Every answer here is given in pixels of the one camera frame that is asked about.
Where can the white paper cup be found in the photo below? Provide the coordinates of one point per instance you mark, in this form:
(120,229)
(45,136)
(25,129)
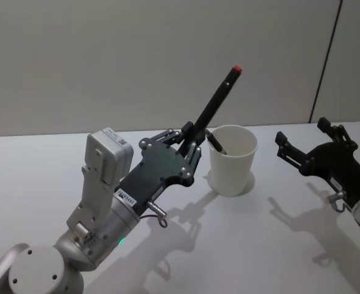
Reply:
(230,171)

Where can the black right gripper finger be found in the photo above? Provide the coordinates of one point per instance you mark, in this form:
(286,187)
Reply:
(290,150)
(336,130)

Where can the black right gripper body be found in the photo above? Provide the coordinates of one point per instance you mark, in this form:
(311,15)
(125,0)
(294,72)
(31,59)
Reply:
(333,162)

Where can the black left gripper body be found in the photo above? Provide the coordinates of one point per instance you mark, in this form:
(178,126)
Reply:
(159,163)

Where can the black marker with red cap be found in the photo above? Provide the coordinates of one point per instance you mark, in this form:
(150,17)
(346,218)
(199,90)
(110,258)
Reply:
(212,107)

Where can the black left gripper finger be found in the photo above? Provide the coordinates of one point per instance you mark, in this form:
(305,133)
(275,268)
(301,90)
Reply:
(170,135)
(193,157)

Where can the black pen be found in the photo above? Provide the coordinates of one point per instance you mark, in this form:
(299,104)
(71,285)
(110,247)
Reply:
(216,144)

